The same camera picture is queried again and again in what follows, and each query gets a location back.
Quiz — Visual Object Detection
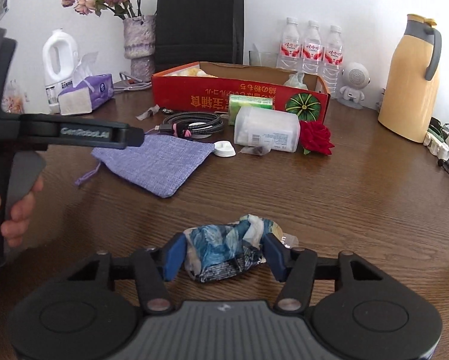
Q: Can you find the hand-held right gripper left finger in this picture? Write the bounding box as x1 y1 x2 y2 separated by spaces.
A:
65 232 187 314

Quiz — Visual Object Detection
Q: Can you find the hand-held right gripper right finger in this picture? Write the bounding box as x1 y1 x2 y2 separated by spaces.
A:
262 232 385 314

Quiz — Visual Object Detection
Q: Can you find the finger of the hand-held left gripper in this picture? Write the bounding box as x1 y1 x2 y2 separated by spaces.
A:
20 113 145 151

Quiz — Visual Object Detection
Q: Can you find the blue patterned packet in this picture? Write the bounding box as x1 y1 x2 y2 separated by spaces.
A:
183 214 298 283

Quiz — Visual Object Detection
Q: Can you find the purple linen pouch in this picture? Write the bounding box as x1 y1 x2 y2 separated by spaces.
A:
74 135 214 199

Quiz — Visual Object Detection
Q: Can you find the black braided cable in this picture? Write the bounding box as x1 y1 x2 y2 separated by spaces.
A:
153 112 227 139

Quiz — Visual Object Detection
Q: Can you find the red cardboard box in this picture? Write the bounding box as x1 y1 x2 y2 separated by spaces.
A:
151 62 331 124

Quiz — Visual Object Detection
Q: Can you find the person's left hand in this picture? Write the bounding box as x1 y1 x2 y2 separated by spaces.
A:
0 175 45 248

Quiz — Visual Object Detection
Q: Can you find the orange snack bag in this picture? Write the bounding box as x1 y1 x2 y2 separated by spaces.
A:
1 80 30 114

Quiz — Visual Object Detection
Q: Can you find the purple tissue pack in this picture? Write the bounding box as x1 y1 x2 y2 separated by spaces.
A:
57 52 116 116

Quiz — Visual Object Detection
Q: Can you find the white detergent bottle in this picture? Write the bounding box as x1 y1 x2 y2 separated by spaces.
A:
42 29 79 114

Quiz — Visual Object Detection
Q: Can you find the small clear wrapper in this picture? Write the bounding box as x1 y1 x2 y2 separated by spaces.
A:
239 145 270 156
136 105 160 121

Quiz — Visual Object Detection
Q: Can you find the purple mottled vase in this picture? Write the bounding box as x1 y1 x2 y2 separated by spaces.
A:
123 15 157 82

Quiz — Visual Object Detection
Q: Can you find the yellow and white plush toy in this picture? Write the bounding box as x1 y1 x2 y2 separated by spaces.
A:
164 64 219 79

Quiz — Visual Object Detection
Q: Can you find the red artificial rose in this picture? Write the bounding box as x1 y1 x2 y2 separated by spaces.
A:
299 121 335 156

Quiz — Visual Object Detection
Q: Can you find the clear plastic swab box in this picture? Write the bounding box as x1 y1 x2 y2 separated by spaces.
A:
234 106 301 153

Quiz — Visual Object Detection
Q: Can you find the green tissue packet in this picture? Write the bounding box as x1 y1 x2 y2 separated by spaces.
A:
228 94 275 125

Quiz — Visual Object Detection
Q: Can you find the black paper bag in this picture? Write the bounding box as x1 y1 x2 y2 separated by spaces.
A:
155 0 244 74

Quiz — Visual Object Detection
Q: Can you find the white robot-shaped speaker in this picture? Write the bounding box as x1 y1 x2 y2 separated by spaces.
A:
337 62 372 110

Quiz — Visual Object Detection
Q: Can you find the clear glass cup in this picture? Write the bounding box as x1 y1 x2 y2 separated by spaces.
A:
249 50 279 69

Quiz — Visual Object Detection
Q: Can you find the white power strip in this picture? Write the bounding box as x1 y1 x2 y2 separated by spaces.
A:
423 118 449 160

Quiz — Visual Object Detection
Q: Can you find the water bottle red label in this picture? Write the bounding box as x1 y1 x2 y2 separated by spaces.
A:
322 25 344 96
300 20 324 79
277 17 303 74

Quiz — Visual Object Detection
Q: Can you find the yellow thermos jug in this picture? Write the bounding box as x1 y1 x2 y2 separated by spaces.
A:
377 14 442 143

